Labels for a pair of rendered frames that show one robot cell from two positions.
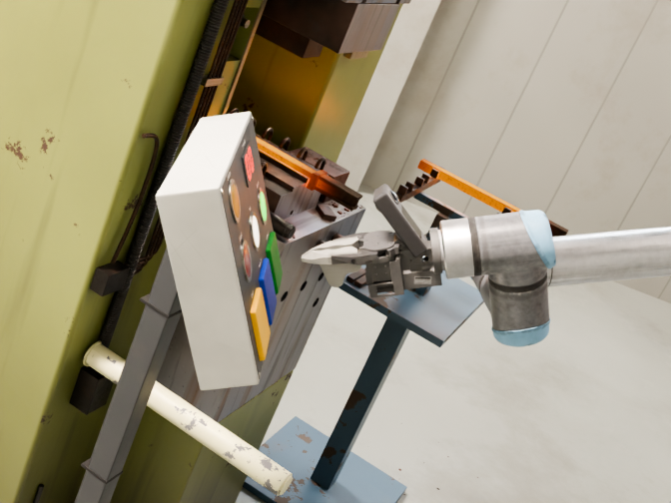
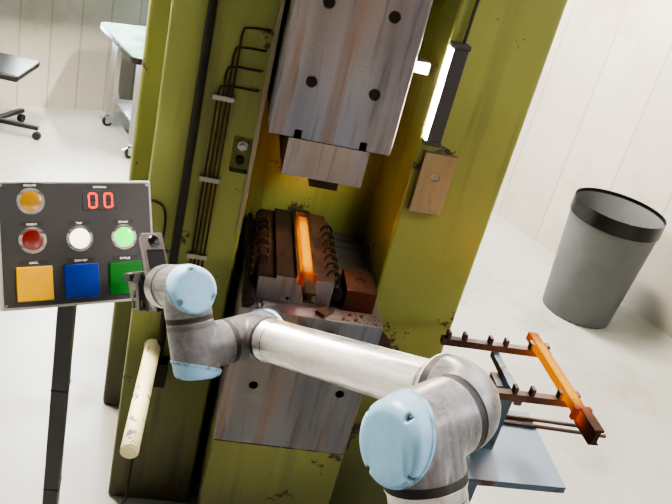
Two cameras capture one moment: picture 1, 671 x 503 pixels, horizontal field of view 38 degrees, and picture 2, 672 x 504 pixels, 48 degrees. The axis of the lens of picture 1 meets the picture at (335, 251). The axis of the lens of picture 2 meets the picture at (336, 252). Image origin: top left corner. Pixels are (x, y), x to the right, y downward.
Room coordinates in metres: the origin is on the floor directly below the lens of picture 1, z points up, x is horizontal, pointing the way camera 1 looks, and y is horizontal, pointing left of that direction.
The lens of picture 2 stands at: (1.04, -1.44, 1.94)
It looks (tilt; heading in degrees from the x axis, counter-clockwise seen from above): 26 degrees down; 61
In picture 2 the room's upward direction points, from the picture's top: 15 degrees clockwise
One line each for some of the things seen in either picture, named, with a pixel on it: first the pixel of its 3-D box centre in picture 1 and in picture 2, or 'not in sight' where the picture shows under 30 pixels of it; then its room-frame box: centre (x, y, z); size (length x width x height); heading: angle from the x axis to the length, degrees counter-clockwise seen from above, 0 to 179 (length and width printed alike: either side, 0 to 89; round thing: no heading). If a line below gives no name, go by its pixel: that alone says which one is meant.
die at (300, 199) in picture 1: (217, 148); (292, 251); (1.88, 0.31, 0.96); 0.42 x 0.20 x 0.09; 72
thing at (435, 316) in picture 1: (414, 290); (478, 443); (2.30, -0.23, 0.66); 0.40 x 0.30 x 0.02; 164
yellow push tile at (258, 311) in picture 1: (257, 323); (34, 283); (1.17, 0.06, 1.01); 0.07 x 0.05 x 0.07; 7
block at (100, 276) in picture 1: (110, 277); not in sight; (1.49, 0.34, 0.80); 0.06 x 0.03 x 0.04; 162
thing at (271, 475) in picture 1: (186, 417); (142, 394); (1.46, 0.12, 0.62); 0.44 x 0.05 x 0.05; 72
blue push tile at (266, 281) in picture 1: (265, 291); (81, 280); (1.27, 0.07, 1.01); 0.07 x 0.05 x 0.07; 7
